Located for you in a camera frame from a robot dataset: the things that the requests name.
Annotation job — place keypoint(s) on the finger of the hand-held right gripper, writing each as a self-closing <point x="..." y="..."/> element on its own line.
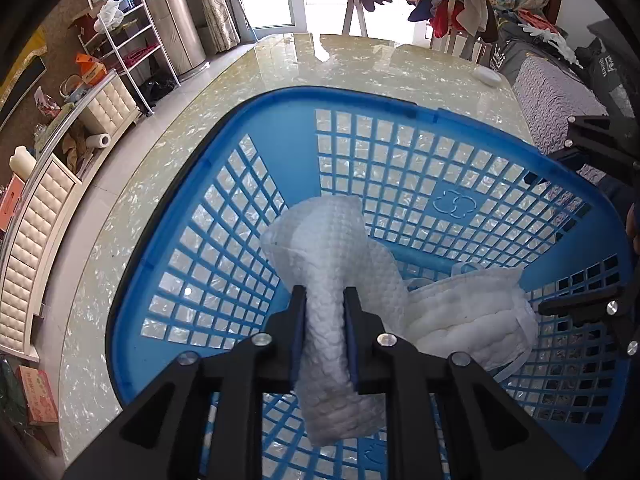
<point x="595" y="305"/>
<point x="607" y="145"/>

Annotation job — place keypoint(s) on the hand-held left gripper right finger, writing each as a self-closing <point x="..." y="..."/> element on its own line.
<point x="351" y="335"/>

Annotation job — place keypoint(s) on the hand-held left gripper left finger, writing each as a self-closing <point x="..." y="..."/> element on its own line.
<point x="299" y="332"/>

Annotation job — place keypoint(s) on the white textured cloth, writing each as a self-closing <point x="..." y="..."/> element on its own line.
<point x="325" y="240"/>

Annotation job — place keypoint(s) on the white face mask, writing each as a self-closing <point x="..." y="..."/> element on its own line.
<point x="465" y="320"/>

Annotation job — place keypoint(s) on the blue plastic basket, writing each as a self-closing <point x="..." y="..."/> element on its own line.
<point x="280" y="110"/>

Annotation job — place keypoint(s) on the grey patterned sofa cover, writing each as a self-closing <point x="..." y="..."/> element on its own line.
<point x="555" y="95"/>

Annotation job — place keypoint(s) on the dark printed garment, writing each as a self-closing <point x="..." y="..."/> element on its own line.
<point x="605" y="70"/>

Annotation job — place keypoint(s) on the small white cloth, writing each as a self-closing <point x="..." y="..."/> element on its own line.
<point x="487" y="75"/>

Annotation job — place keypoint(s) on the hanging mixed clothes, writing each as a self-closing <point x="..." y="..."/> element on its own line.
<point x="450" y="5"/>

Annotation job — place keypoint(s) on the red printed cardboard box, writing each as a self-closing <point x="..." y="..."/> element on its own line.
<point x="37" y="395"/>

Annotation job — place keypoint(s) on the paper towel roll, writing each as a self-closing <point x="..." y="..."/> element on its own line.
<point x="97" y="141"/>

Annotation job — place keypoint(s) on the black bag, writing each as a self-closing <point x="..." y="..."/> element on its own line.
<point x="156" y="89"/>

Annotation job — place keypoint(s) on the wooden clothes rack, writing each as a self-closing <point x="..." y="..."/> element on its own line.
<point x="356" y="15"/>

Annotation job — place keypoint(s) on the cream tufted cabinet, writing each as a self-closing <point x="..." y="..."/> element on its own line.
<point x="35" y="220"/>

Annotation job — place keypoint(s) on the green bag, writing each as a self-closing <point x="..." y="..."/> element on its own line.
<point x="10" y="390"/>

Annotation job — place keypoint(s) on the orange flat box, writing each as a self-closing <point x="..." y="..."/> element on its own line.
<point x="10" y="202"/>

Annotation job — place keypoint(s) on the white metal rack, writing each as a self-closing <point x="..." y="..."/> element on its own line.
<point x="124" y="65"/>

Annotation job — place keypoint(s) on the white cylinder roll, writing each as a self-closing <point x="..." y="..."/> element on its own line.
<point x="22" y="161"/>

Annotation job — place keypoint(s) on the orange bag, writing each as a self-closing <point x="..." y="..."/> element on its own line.
<point x="89" y="67"/>

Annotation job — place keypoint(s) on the silver standing air conditioner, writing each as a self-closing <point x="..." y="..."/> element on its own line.
<point x="170" y="15"/>

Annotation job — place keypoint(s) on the patterned beige curtain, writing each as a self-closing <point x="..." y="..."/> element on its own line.
<point x="215" y="0"/>

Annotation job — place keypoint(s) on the white plastic bag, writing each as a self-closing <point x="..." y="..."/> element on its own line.
<point x="107" y="12"/>

